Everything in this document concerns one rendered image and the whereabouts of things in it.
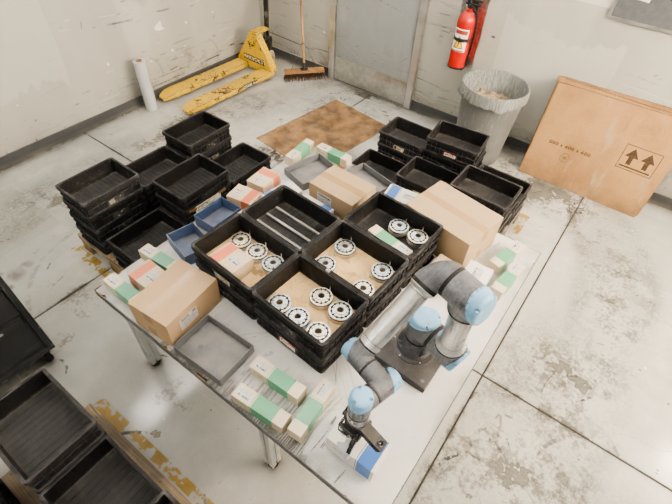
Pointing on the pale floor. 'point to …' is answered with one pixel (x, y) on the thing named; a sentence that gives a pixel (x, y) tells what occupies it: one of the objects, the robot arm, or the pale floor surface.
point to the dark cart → (19, 336)
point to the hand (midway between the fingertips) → (358, 443)
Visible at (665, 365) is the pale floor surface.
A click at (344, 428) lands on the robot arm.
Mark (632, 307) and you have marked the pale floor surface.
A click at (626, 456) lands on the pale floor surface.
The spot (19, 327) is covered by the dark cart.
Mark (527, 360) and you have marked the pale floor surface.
